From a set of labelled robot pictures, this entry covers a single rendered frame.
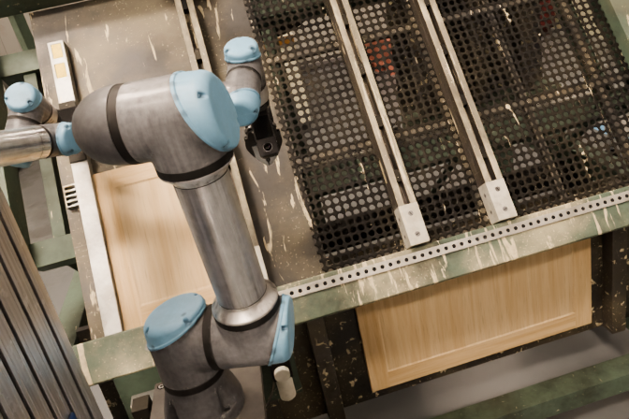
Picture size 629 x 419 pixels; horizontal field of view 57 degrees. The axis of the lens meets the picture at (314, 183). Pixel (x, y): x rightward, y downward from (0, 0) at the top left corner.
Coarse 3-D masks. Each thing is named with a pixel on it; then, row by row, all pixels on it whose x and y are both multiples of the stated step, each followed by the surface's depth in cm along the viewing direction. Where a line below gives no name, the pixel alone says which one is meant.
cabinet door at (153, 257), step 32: (96, 192) 176; (128, 192) 177; (160, 192) 178; (128, 224) 175; (160, 224) 175; (128, 256) 172; (160, 256) 173; (192, 256) 173; (128, 288) 170; (160, 288) 170; (192, 288) 171; (128, 320) 167
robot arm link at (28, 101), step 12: (12, 84) 136; (24, 84) 136; (12, 96) 135; (24, 96) 135; (36, 96) 136; (12, 108) 135; (24, 108) 135; (36, 108) 138; (48, 108) 143; (36, 120) 138; (48, 120) 145
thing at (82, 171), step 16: (64, 48) 186; (64, 80) 183; (64, 96) 181; (80, 176) 175; (80, 192) 174; (80, 208) 173; (96, 208) 173; (96, 224) 172; (96, 240) 171; (96, 256) 169; (96, 272) 168; (96, 288) 167; (112, 288) 167; (112, 304) 166; (112, 320) 165
